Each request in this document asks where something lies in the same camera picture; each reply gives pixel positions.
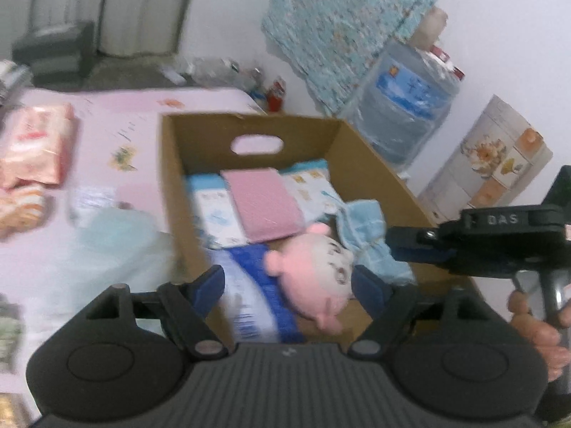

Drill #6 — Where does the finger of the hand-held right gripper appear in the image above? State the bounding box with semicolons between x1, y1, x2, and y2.
385;225;460;268

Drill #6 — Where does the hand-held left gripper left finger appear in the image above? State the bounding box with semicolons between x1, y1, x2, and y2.
85;264;229;361

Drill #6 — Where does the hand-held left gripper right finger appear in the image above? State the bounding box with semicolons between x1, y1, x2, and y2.
347;265;489;360

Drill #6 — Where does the blue checked towel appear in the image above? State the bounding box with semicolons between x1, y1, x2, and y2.
334;200;415;286

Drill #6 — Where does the pink plush toy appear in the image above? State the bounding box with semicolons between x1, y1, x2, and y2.
263;223;358;333

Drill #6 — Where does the brown cardboard box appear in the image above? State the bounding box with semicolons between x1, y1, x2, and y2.
160;113;474;353

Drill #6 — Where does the white wipes pack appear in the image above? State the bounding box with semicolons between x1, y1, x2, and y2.
67;185;119;228

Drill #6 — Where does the orange striped towel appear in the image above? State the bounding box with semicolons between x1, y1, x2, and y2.
0;185;47;239

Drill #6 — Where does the person's right hand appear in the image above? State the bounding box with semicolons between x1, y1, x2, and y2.
507;290;571;382

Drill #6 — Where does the blue white tissue pack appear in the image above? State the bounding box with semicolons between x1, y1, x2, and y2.
207;245;304;344

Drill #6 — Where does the light blue wipes pack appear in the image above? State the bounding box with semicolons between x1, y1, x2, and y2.
185;174;251;250

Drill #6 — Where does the white plastic bag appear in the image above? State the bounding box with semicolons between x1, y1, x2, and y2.
45;207;179;322

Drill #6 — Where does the brown print wipes pack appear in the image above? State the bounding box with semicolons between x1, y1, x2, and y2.
281;159;346;228

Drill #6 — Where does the blue water jug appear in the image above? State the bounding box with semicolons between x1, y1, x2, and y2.
345;38;462;172

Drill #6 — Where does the red white box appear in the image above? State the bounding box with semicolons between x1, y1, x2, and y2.
430;45;467;82

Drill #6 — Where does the red carton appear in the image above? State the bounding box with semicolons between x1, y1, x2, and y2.
265;76;288;112

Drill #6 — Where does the pink tissue packet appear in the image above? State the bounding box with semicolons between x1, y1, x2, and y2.
0;103;76;188

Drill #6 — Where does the teal floral cloth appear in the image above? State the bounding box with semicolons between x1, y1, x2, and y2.
260;0;458;117

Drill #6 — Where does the grey shoe box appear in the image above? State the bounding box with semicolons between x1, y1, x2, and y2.
11;20;96;90

